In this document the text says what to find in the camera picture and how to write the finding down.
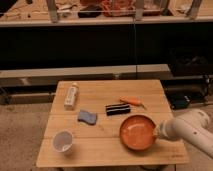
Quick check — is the white paper cup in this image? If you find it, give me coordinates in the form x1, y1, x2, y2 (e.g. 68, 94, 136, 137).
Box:
52, 130, 73, 155

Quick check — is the orange ceramic bowl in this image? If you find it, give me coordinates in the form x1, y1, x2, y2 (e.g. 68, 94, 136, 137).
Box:
119, 115, 156, 151

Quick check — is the white plastic bottle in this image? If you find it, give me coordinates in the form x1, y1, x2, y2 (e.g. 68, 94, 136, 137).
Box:
64, 83, 79, 110

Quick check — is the red cloth in background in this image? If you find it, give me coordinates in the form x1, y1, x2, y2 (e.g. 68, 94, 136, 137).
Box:
101, 0, 135, 17

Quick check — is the blue sponge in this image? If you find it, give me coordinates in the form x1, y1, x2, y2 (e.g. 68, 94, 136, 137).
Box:
78, 110, 97, 125

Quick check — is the long wooden bench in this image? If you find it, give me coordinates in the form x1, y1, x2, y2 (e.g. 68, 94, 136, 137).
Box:
0, 64, 170, 87

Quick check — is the wooden table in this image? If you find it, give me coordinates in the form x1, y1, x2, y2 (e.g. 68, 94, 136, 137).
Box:
36, 80, 189, 168

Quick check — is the black white striped block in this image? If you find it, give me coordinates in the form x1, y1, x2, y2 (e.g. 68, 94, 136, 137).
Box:
106, 103, 131, 116

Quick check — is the black cable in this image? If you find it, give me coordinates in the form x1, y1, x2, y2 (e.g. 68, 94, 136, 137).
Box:
133, 16, 139, 80

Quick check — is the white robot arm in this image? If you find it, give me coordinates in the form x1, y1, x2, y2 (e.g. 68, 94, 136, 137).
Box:
155, 109, 213, 159

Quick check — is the orange toy carrot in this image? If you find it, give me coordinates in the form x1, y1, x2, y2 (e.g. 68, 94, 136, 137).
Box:
120, 97, 146, 110

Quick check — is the black object on floor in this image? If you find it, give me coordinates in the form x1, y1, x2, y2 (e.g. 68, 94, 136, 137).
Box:
170, 95, 190, 110

